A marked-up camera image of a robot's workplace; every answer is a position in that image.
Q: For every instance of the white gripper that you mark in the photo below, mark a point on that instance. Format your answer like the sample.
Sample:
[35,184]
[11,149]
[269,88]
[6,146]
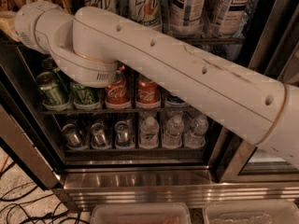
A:
[24,27]

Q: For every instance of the right silver blue can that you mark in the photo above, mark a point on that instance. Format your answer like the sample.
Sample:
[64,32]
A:
[122,132]

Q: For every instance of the right water bottle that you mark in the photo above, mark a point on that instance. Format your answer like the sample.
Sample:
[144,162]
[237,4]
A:
[195,135]

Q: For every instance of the right Teas Tea bottle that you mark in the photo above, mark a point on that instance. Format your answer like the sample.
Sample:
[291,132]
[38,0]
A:
[225,16]

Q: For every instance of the teas tea bottle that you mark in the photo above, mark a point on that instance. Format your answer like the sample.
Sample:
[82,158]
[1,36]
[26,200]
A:
[186,16]
[225,16]

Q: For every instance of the coca-cola can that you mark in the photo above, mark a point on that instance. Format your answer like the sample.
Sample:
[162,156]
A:
[147,91]
[117,91]

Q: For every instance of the right 7UP can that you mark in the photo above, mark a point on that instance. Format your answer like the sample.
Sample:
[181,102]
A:
[146,12]

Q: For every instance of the front right green can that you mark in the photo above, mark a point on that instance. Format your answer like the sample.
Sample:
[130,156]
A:
[84,95]

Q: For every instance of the steel fridge cabinet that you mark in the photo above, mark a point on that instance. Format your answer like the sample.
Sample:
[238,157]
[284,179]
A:
[87,176]

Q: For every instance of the silver blue can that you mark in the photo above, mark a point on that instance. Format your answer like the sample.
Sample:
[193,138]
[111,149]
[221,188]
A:
[99,137]
[70,132]
[122,132]

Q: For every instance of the left Teas Tea bottle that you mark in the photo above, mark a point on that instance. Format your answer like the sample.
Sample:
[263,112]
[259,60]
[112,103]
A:
[186,16]

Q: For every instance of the middle silver blue can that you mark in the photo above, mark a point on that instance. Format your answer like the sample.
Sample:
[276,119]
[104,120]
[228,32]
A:
[99,137]

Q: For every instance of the right clear plastic bin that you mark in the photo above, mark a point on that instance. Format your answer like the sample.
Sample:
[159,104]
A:
[252,212]

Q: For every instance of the green can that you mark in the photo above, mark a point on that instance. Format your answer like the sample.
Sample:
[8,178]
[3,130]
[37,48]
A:
[84,95]
[51,89]

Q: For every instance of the left clear plastic bin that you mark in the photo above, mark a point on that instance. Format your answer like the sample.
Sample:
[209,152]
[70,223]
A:
[141,213]

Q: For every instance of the top wire shelf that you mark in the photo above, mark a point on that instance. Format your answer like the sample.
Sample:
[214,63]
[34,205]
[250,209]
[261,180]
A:
[192,41]

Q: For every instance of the front left Pepsi can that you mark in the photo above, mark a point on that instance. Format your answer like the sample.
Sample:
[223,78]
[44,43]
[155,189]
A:
[174,99]

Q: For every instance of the front left green can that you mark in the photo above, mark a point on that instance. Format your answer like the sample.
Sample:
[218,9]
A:
[51,89]

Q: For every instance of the clear plastic bin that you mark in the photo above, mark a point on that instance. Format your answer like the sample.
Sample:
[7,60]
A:
[252,212]
[141,213]

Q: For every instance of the middle water bottle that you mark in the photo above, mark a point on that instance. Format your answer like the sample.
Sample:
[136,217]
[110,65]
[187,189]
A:
[172,132]

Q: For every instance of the front left Coca-Cola can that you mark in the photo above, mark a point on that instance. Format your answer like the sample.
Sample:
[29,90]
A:
[117,91]

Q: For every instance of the left silver blue can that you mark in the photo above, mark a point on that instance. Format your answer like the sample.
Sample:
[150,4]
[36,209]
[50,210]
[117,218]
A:
[70,132]

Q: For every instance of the glass fridge door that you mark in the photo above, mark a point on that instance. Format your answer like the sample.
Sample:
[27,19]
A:
[271,48]

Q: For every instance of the left water bottle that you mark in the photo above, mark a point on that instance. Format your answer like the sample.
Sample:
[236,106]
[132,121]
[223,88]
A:
[149,133]

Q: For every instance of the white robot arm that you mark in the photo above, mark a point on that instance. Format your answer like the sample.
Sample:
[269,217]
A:
[88,45]

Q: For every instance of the water bottle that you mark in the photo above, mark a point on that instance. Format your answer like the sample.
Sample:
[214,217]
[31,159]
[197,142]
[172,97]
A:
[195,135]
[149,133]
[172,132]

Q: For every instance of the front right Coca-Cola can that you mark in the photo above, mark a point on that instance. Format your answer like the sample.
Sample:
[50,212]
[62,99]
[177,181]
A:
[147,91]

